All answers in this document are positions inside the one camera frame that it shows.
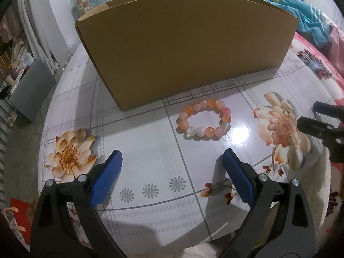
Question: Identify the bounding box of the blue teal blanket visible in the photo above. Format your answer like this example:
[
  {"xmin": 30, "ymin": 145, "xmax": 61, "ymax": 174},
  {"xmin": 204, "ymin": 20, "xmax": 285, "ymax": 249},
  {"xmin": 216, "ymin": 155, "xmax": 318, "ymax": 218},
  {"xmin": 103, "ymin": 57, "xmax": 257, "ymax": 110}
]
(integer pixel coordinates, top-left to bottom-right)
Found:
[{"xmin": 263, "ymin": 0, "xmax": 334, "ymax": 51}]

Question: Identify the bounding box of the pink floral bed mattress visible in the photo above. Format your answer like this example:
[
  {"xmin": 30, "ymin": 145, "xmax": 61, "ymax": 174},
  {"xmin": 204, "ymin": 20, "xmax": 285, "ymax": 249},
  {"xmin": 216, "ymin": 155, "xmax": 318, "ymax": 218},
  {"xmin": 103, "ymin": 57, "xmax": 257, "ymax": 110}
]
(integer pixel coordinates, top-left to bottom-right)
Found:
[{"xmin": 290, "ymin": 27, "xmax": 343, "ymax": 235}]

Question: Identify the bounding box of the orange pink bead bracelet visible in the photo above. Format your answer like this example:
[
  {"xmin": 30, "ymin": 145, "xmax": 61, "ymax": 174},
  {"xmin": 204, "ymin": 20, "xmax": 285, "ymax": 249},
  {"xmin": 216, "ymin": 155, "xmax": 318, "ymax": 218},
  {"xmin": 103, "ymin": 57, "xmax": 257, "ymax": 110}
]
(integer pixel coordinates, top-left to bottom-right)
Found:
[{"xmin": 176, "ymin": 98, "xmax": 233, "ymax": 141}]

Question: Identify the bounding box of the grey cabinet box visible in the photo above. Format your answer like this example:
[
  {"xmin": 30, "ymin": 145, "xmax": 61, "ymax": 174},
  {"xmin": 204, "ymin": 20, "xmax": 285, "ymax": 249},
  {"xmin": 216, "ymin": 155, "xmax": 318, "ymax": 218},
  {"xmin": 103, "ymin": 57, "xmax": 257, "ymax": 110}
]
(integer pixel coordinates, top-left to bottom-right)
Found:
[{"xmin": 9, "ymin": 59, "xmax": 56, "ymax": 122}]

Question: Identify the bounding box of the brown cardboard box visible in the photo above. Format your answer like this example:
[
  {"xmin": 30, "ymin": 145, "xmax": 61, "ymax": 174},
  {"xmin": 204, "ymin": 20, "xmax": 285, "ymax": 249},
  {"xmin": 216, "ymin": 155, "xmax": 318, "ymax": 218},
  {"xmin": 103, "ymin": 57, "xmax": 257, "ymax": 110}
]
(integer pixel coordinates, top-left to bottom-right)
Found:
[{"xmin": 75, "ymin": 0, "xmax": 298, "ymax": 111}]

